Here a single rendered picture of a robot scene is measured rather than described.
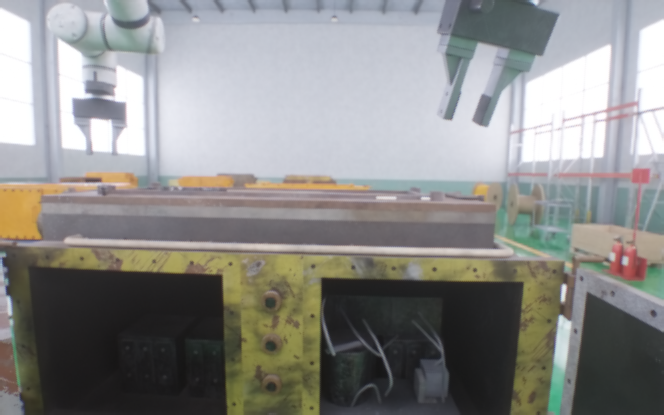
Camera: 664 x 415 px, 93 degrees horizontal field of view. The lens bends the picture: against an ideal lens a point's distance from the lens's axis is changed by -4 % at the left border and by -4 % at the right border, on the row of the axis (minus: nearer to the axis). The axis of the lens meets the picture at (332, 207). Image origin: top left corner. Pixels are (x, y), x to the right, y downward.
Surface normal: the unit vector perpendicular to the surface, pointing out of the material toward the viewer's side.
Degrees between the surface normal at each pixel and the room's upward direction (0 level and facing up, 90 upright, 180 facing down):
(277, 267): 90
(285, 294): 90
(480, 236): 90
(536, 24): 113
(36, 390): 90
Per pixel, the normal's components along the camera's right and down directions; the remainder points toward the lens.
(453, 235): -0.04, 0.10
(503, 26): 0.07, 0.49
